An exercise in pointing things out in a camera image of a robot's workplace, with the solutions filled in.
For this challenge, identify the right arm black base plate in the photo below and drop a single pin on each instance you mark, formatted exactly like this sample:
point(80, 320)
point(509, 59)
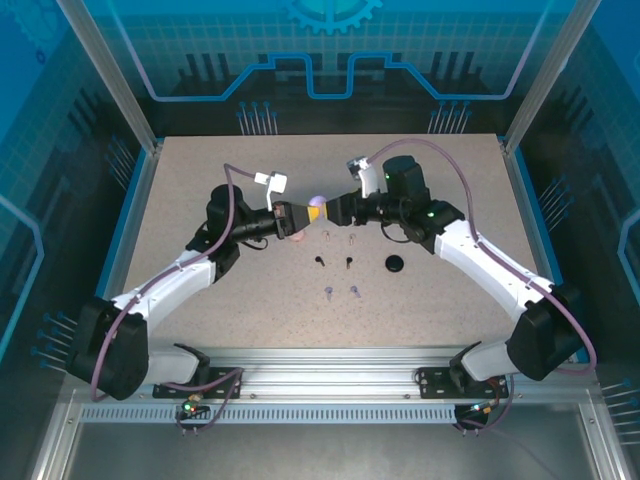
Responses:
point(435, 385)

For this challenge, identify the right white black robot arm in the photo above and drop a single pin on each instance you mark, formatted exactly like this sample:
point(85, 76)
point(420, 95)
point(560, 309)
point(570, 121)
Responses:
point(480, 260)

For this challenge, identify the black earbud charging case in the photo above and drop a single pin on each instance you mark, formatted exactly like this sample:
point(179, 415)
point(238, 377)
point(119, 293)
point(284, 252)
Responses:
point(395, 263)

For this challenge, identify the small lit connector board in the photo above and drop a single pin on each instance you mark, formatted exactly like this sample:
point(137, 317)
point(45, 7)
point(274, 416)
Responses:
point(190, 406)
point(482, 407)

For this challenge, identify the aluminium mounting rail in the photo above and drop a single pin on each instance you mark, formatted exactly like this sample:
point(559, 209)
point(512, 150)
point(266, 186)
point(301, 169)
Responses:
point(325, 370)

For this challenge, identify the aluminium front frame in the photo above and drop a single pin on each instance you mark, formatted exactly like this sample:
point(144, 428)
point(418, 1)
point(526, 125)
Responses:
point(52, 440)

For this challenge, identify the aluminium corner post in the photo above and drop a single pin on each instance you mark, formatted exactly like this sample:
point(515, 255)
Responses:
point(116, 75)
point(547, 75)

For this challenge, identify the blue table side trim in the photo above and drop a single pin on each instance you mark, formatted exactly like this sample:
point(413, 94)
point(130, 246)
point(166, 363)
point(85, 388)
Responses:
point(130, 200)
point(532, 200)

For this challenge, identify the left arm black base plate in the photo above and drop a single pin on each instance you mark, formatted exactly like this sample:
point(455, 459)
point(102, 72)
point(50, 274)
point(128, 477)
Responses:
point(167, 387)

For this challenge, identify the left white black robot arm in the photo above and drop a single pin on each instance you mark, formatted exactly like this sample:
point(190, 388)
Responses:
point(170, 287)

